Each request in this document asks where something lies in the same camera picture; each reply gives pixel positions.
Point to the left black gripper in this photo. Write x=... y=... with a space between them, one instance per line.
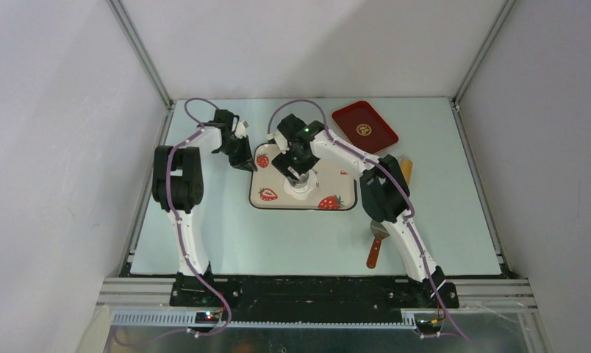
x=245 y=162

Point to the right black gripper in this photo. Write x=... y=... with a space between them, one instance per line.
x=281 y=162

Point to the white dough piece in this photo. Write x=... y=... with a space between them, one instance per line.
x=301 y=189

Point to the strawberry print tray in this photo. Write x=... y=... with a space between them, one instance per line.
x=337 y=190

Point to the red lacquer tray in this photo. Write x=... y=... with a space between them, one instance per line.
x=364 y=127

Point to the wooden dough roller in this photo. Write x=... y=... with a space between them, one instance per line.
x=406 y=166

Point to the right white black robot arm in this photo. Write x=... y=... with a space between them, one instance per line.
x=383 y=188

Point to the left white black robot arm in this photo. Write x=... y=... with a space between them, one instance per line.
x=178 y=183

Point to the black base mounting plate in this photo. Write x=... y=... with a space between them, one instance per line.
x=310 y=300

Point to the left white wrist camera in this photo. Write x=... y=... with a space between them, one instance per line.
x=240 y=129

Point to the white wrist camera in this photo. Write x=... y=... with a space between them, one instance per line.
x=280 y=140
x=240 y=129

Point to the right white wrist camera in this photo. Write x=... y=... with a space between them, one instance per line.
x=280 y=140

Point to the metal spatula red handle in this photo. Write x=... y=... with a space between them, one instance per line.
x=379 y=233

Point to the aluminium frame rail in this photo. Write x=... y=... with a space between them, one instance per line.
x=143 y=300

